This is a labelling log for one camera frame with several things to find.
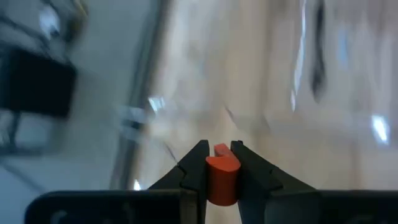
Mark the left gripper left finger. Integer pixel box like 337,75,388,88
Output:
148,139,210,224

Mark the red cap eraser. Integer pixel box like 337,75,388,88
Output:
205,142,242,207

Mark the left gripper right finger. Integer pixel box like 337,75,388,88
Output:
230,140,322,224

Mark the black cabinet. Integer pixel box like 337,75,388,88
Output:
0,46,78,121

